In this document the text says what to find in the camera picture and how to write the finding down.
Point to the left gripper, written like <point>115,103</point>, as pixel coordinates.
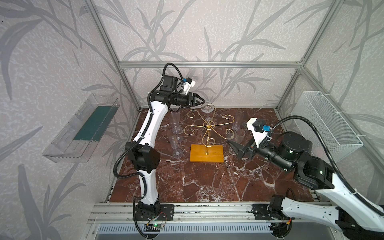
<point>192,100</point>

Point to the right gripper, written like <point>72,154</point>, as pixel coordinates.
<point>248,149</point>

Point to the wine glass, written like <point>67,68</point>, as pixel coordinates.
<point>239,119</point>
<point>177,151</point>
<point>176,139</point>
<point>238,136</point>
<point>208,111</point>
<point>175,121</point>

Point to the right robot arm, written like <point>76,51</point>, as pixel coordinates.
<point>352,214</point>

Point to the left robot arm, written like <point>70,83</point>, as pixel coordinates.
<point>142,151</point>

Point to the yellow wooden rack base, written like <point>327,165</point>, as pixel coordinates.
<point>203,154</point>

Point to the green circuit board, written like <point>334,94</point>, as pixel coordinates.
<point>156,227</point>

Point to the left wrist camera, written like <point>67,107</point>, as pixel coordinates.
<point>187,84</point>

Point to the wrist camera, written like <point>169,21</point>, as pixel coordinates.
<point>187,84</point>
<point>260,130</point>

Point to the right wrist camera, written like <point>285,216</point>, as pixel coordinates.
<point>260,130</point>

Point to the gold wire glass rack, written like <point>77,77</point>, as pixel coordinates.
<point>207,140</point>

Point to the white wire mesh basket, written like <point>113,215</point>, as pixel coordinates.
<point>338,135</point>

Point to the clear plastic wall shelf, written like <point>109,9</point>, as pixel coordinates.
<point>79,138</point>

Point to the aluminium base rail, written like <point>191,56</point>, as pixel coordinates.
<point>187,212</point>

